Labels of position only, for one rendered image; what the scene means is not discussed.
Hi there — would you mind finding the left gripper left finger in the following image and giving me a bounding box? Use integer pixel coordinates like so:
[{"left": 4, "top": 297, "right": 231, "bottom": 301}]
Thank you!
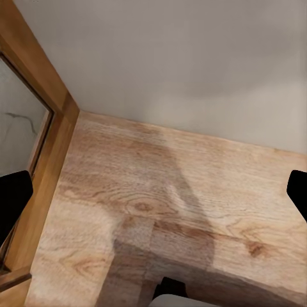
[{"left": 0, "top": 170, "right": 33, "bottom": 248}]

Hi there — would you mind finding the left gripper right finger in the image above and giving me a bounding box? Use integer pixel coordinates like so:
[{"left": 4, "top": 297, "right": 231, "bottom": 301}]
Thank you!
[{"left": 287, "top": 170, "right": 307, "bottom": 221}]

